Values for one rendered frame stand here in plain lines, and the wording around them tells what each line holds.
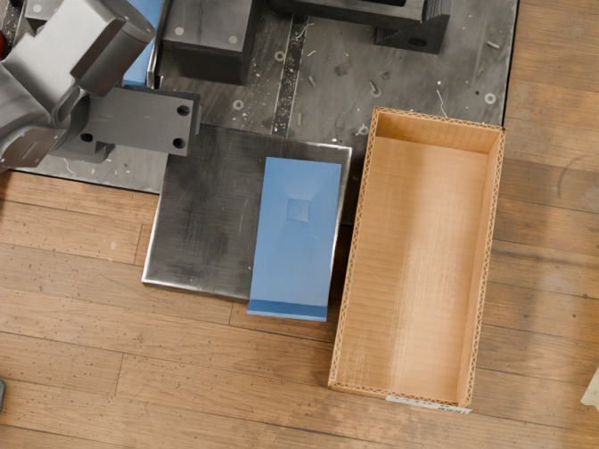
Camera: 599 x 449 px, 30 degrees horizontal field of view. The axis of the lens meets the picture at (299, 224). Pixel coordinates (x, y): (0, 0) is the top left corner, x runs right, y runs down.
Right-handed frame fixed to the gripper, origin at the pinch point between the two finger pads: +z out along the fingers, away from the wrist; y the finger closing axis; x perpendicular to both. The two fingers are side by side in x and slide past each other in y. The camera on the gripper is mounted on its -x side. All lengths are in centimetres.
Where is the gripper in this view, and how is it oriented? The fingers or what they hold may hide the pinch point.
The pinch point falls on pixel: (99, 81)
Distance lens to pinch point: 99.6
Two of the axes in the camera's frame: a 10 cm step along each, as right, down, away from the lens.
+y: 1.5, -9.5, -2.6
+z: 0.7, -2.5, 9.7
